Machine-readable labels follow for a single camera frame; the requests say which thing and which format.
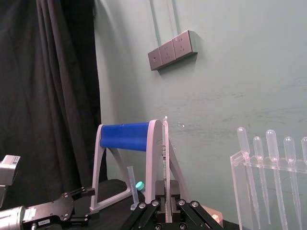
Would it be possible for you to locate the clear tube with teal cap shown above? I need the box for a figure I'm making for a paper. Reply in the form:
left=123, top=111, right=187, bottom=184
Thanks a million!
left=135, top=181, right=148, bottom=202

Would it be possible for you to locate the grey stand with blue roller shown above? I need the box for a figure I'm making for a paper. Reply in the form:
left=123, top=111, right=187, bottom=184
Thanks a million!
left=89, top=119, right=193, bottom=214

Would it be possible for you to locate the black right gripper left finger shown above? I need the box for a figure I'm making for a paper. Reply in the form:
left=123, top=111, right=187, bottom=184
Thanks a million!
left=124, top=181, right=167, bottom=230

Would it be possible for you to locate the black table cloth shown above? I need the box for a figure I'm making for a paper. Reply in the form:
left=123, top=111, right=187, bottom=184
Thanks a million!
left=71, top=178, right=241, bottom=230

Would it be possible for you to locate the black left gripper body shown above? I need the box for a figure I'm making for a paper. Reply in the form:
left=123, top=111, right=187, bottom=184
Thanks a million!
left=23, top=191, right=75, bottom=230

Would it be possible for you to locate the small pink block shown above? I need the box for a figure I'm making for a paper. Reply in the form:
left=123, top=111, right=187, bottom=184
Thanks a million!
left=203, top=206, right=225, bottom=229

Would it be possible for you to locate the black curtain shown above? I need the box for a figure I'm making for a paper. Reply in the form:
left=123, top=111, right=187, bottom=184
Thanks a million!
left=0, top=0, right=102, bottom=212

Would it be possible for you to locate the clear plastic measuring cylinder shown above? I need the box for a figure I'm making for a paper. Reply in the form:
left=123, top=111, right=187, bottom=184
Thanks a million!
left=127, top=166, right=140, bottom=211

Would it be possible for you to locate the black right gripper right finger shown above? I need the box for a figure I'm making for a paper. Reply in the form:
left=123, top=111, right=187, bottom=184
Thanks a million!
left=170, top=181, right=224, bottom=230

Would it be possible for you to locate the grey wall socket panel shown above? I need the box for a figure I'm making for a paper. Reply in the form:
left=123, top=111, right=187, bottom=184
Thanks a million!
left=147, top=30, right=199, bottom=71

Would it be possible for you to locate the clear acrylic pipette rack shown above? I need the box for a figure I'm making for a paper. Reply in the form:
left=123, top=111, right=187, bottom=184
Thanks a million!
left=229, top=150, right=307, bottom=230

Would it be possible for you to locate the clear plastic pipette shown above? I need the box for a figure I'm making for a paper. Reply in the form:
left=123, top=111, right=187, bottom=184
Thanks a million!
left=300, top=137, right=307, bottom=166
left=252, top=136, right=272, bottom=229
left=283, top=136, right=303, bottom=230
left=236, top=126, right=262, bottom=230
left=265, top=129, right=289, bottom=230

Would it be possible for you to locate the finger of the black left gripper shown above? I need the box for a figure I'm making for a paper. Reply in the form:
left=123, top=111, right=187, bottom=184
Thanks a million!
left=69, top=211, right=100, bottom=223
left=71, top=186, right=95, bottom=199

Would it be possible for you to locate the pale wall cable conduit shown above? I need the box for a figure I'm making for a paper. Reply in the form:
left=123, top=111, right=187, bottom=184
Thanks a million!
left=149, top=0, right=183, bottom=46

